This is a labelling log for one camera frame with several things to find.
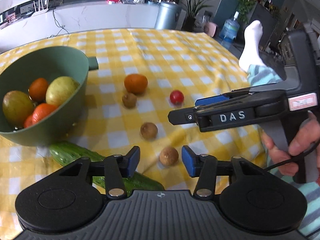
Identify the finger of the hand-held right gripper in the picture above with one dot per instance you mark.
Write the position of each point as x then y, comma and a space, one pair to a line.
182, 117
210, 100

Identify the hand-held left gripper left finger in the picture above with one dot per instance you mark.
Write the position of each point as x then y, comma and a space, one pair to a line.
132, 162

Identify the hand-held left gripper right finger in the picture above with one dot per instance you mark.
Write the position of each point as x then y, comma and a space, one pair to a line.
189, 162

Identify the red cherry tomato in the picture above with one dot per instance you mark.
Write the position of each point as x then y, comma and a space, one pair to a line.
177, 97

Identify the light brown kiwi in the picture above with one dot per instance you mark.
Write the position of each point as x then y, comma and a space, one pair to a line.
169, 156

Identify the small brown kiwi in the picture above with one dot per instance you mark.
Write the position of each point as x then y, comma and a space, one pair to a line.
129, 100
149, 130

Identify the green cucumber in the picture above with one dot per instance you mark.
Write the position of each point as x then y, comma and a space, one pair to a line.
67, 152

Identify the green colander bowl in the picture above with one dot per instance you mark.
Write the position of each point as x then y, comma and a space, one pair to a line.
62, 127

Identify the yellow-green pear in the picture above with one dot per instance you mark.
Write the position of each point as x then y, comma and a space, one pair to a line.
61, 91

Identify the green pear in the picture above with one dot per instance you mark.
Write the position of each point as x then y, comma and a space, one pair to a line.
16, 107

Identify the person's right hand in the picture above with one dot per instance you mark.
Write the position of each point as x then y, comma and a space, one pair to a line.
307, 135

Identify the yellow checkered tablecloth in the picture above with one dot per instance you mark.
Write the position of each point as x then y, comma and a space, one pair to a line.
175, 55

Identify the person's white sock foot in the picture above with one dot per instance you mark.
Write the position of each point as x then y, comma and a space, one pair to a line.
251, 47

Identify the grey cabinet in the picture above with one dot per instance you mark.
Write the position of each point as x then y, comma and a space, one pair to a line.
265, 17

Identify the pink pig fan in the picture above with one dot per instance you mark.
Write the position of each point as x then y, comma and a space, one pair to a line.
211, 28

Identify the blue water jug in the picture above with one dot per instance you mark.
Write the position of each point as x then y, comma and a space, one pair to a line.
230, 31

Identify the white plastic bag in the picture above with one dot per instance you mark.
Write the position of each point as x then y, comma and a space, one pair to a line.
200, 23

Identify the long-leaf potted plant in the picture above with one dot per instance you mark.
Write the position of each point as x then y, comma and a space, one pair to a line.
190, 22

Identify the silver trash can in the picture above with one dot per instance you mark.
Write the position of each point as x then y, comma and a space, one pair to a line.
166, 17

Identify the white marble TV cabinet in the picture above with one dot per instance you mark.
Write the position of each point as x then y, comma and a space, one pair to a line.
100, 15

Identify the white router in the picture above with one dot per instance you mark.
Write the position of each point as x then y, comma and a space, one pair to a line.
41, 12

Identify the pink photo frame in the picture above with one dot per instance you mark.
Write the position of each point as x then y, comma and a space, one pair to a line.
11, 18

